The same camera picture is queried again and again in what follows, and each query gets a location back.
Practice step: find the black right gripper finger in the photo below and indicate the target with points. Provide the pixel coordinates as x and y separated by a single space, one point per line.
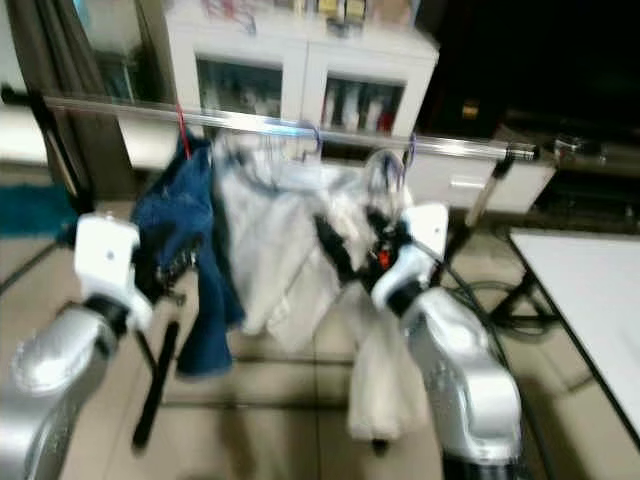
378 220
338 248

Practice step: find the cream jacket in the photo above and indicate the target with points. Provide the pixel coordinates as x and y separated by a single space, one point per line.
390 380
270 240

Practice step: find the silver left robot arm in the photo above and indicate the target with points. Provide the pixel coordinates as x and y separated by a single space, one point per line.
50 400

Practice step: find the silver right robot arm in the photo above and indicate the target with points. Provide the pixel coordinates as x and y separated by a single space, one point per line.
470 390

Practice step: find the red hanger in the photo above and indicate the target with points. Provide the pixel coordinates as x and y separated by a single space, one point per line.
182 130

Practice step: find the blue denim jeans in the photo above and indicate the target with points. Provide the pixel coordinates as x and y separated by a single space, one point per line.
180 215

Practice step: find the low white drawer cabinet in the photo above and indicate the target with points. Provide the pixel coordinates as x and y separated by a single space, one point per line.
470 180

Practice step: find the teal floor mat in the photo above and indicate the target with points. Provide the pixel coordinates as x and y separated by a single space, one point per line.
35 212

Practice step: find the metal clothes rack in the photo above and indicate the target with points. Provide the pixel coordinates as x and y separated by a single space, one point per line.
120 108

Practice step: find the white glass door cabinet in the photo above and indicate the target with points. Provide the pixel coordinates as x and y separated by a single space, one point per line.
305 60

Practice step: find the black television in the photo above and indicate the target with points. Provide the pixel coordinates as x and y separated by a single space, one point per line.
540 60

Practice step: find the dark door curtain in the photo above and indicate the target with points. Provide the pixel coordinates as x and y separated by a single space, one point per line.
50 50

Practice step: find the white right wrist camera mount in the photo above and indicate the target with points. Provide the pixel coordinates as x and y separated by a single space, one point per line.
425 225

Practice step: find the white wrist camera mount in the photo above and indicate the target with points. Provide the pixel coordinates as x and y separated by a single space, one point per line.
425 225
108 260

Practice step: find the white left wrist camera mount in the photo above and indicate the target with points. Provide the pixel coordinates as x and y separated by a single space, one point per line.
108 260

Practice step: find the white table black frame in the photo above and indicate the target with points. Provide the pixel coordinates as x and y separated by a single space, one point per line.
590 300

